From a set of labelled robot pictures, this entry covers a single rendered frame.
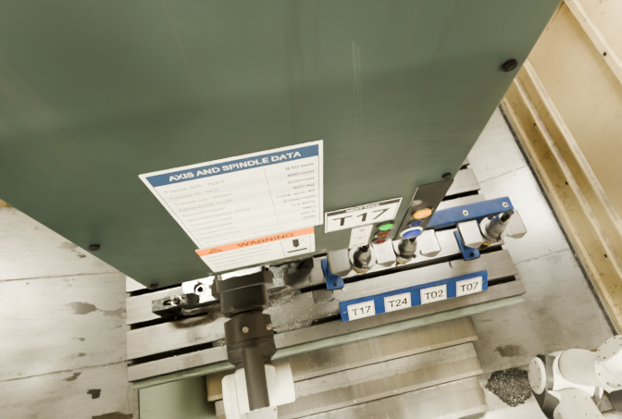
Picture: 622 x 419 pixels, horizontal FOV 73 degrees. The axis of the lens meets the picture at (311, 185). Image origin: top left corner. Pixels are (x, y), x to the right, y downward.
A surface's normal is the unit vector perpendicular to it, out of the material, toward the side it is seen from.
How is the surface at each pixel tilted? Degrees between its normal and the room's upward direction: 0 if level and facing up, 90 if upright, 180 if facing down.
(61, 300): 24
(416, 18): 90
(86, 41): 90
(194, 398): 0
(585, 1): 90
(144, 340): 0
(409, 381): 8
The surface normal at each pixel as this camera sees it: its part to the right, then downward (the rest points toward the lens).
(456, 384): 0.11, -0.46
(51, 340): 0.37, -0.48
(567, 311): -0.43, -0.32
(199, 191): 0.21, 0.88
